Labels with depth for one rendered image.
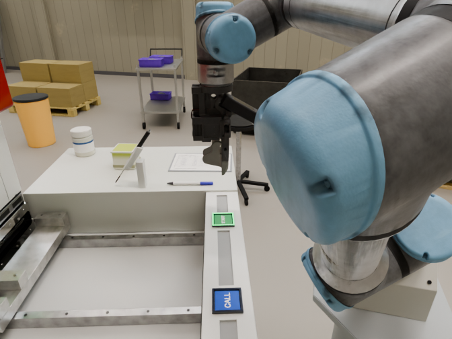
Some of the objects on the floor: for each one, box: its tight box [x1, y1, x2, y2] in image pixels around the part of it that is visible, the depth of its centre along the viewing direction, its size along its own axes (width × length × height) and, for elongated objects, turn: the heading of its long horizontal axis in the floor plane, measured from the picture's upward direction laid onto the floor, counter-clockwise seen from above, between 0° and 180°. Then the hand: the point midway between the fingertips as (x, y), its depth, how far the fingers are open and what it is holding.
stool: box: [231, 114, 270, 205], centre depth 282 cm, size 54×51×64 cm
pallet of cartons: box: [8, 59, 102, 117], centre depth 516 cm, size 84×116×68 cm
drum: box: [12, 93, 56, 148], centre depth 383 cm, size 35×36×56 cm
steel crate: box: [231, 67, 303, 135], centre depth 437 cm, size 82×101×68 cm
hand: (226, 169), depth 79 cm, fingers closed
